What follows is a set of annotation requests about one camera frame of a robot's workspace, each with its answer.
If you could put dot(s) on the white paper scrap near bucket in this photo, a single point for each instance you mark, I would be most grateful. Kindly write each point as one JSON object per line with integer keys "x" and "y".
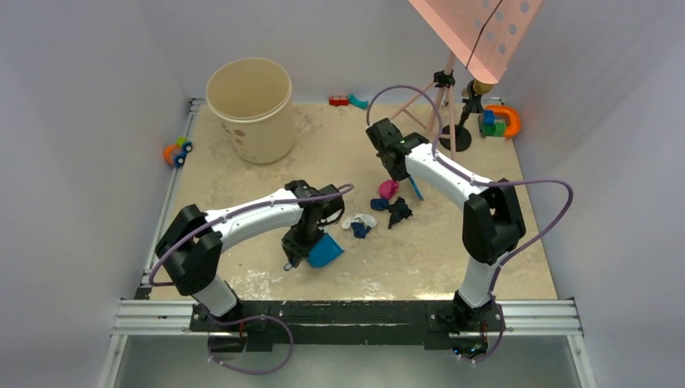
{"x": 363, "y": 218}

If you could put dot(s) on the beige round bucket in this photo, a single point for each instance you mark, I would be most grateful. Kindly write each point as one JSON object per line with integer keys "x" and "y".
{"x": 253, "y": 99}

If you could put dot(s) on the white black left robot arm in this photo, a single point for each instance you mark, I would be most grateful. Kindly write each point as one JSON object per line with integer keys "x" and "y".
{"x": 191, "y": 247}

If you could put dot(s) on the black crumpled paper scrap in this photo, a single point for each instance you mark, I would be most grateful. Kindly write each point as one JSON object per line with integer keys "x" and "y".
{"x": 399, "y": 210}

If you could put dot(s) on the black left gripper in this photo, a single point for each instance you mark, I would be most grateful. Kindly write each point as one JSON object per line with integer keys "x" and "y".
{"x": 294, "y": 250}

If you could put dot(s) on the blue plastic dustpan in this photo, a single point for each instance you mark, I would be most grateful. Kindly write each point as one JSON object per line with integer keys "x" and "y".
{"x": 316, "y": 254}

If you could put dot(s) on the blue crumpled paper centre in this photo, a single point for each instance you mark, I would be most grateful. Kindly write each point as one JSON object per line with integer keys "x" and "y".
{"x": 379, "y": 204}

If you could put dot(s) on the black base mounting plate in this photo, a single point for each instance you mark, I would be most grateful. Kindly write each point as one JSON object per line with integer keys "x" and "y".
{"x": 258, "y": 326}

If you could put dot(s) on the orange horseshoe toy with blocks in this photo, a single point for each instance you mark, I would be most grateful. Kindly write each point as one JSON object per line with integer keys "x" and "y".
{"x": 499, "y": 121}

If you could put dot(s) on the blue hand brush black bristles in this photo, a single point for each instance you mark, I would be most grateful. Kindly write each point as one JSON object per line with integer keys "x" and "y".
{"x": 415, "y": 188}

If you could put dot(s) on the pink music stand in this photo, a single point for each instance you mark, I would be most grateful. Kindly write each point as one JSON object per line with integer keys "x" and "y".
{"x": 481, "y": 37}

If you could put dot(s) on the red toy block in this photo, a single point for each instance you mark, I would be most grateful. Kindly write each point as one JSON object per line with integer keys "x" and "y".
{"x": 338, "y": 100}

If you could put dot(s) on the small blue paper scrap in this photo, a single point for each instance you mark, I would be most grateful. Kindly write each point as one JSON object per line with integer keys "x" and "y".
{"x": 360, "y": 230}

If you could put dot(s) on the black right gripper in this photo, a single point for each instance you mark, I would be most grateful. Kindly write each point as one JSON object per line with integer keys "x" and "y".
{"x": 398, "y": 175}

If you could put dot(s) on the teal curved toy piece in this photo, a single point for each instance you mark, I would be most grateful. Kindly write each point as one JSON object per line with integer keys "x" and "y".
{"x": 356, "y": 102}

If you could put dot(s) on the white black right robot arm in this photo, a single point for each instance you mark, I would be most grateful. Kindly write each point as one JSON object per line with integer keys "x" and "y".
{"x": 492, "y": 223}

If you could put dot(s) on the orange toy car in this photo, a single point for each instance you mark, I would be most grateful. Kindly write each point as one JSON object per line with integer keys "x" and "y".
{"x": 176, "y": 154}

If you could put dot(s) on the pink crumpled paper near bucket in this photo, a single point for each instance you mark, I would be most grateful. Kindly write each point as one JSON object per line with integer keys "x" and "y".
{"x": 388, "y": 189}

